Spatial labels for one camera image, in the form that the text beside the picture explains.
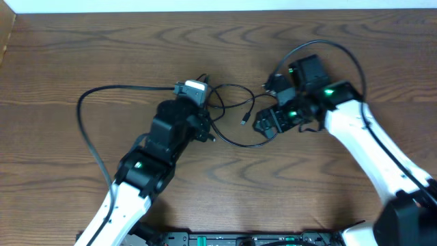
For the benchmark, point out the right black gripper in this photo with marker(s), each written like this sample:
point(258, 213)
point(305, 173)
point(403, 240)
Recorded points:
point(264, 115)

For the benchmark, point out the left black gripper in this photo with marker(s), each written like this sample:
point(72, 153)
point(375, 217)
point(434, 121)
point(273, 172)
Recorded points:
point(205, 122)

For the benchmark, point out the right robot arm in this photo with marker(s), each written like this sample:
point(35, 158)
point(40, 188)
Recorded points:
point(407, 192)

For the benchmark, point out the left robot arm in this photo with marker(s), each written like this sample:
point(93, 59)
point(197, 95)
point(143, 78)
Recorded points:
point(145, 171)

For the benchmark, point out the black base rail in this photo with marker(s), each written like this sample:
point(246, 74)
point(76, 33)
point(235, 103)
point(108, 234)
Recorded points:
point(145, 235)

